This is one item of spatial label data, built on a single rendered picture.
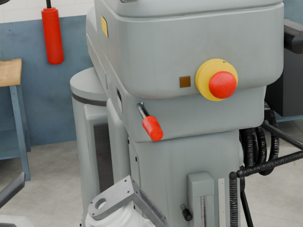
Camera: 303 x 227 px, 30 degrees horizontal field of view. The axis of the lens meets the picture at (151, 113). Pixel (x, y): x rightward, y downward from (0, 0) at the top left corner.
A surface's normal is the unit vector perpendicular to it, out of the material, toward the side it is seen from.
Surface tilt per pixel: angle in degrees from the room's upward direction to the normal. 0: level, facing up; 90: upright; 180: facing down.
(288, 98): 90
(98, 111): 0
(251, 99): 90
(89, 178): 78
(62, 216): 0
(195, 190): 90
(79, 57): 90
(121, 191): 32
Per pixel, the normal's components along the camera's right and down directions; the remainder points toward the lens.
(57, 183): -0.07, -0.94
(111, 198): -0.53, -0.69
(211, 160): 0.19, 0.31
